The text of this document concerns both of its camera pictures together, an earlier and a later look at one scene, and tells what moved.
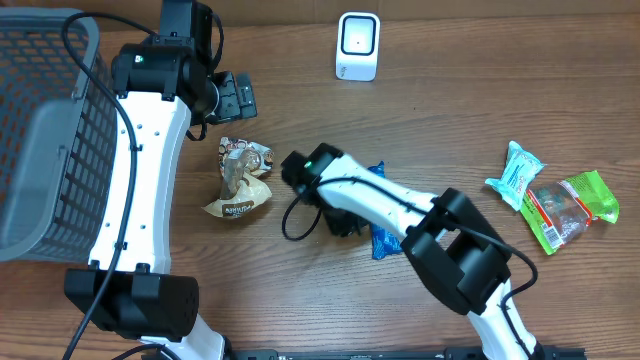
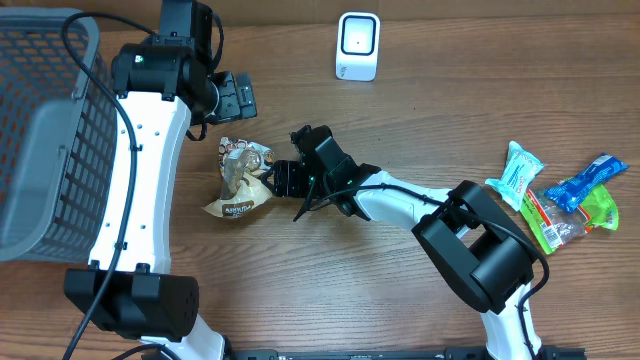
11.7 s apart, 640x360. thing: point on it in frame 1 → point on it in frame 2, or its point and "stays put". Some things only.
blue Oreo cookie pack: x=384 y=240 → x=571 y=192
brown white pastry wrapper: x=240 y=162 stays put
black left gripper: x=234 y=105 stays put
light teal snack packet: x=518 y=171 stays put
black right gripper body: x=340 y=219 → x=298 y=178
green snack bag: x=558 y=214 stays put
